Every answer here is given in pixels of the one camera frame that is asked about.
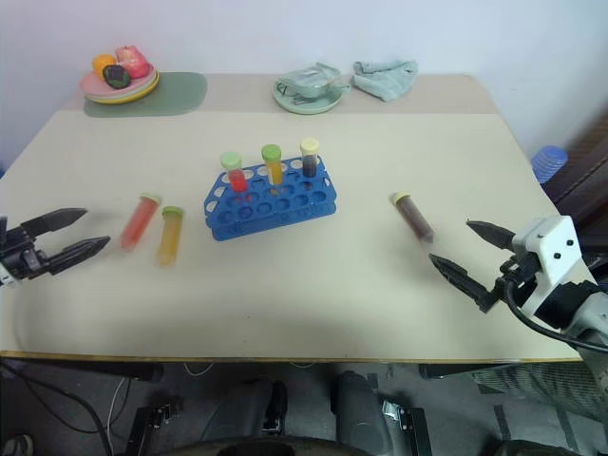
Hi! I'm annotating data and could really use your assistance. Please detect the green placemat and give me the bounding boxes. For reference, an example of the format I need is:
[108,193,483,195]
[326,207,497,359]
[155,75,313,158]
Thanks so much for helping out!
[83,71,209,118]

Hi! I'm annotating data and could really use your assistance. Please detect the blue stacked stools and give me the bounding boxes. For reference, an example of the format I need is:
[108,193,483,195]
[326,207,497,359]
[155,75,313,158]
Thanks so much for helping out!
[532,144,570,182]

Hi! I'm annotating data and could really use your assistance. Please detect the orange toy fruit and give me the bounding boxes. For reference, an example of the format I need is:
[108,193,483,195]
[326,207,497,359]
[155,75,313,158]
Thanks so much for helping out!
[91,53,118,74]

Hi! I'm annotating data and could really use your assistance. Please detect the clear glass bowl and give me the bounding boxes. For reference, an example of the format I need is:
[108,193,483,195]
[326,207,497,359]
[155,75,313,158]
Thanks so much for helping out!
[276,61,352,100]

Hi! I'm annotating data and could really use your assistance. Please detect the dark green toy fruit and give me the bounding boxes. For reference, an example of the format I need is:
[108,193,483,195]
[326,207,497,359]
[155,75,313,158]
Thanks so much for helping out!
[102,64,131,89]

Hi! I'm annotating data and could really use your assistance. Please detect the white floor cable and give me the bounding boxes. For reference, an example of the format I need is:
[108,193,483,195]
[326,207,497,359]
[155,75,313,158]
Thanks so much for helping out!
[104,377,132,456]

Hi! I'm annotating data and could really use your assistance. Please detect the red liquid tube green cap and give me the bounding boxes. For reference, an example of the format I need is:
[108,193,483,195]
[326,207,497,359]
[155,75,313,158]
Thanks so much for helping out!
[218,150,248,194]

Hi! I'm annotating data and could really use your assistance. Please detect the orange liquid tube green cap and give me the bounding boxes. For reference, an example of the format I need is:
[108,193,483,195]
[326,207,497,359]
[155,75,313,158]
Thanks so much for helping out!
[260,143,284,186]
[155,205,184,268]

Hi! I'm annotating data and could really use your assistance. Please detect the blue test tube rack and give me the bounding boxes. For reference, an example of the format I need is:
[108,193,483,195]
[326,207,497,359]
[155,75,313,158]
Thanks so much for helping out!
[202,155,339,242]

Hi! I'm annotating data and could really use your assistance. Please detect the yellow plate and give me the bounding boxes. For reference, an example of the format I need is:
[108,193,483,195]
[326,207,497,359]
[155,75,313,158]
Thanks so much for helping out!
[85,70,161,105]

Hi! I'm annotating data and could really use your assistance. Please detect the dark liquid tube yellow cap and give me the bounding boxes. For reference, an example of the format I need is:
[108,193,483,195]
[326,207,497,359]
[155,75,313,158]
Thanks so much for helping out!
[299,137,320,179]

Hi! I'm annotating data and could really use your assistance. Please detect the light green plate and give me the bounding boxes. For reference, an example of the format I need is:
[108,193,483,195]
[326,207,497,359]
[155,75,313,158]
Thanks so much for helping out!
[272,75,344,115]

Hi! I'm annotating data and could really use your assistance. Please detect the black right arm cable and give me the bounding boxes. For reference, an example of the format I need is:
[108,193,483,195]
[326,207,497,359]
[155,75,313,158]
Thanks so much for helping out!
[503,278,608,353]

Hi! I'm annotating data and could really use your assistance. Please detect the red liquid tube yellow cap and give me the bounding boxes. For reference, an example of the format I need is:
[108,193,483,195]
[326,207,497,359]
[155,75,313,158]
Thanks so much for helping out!
[119,192,162,251]

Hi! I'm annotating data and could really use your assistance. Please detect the light green cloth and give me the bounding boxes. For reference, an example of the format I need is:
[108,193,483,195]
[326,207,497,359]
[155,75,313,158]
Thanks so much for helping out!
[351,59,419,103]

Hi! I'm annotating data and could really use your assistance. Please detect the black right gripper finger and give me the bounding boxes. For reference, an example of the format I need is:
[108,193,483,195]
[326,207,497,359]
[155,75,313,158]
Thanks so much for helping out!
[428,253,507,314]
[465,218,520,255]

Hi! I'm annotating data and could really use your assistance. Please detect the dark wooden furniture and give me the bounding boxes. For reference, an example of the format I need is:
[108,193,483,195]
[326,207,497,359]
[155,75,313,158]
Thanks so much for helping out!
[541,99,608,257]

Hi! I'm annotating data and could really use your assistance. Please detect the black floor cable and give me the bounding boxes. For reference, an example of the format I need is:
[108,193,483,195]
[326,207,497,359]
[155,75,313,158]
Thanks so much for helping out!
[0,362,134,456]

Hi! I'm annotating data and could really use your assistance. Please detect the pink plate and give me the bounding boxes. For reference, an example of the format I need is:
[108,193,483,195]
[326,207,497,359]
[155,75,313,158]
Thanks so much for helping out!
[79,63,157,99]

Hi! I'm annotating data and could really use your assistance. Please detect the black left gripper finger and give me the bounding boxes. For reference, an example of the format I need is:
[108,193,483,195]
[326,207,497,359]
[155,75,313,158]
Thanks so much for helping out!
[20,207,88,239]
[46,236,112,276]

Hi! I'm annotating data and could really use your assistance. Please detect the brown liquid tube yellow cap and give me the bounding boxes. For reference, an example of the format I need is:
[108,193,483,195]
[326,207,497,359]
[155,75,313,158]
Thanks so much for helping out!
[390,191,436,244]

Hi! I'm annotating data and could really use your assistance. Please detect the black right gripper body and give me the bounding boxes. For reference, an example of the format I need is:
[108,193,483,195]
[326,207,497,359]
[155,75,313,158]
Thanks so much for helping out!
[492,254,541,305]

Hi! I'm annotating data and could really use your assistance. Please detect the dark rounded right leg shape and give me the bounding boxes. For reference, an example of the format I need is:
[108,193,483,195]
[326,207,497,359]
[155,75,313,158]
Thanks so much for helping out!
[329,370,387,456]

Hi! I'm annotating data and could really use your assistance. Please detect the pink toy fruit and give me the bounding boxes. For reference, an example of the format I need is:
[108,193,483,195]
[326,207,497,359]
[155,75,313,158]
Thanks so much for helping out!
[115,44,148,80]

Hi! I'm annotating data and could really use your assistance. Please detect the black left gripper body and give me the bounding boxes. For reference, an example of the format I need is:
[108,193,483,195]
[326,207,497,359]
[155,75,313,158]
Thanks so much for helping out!
[0,216,56,282]

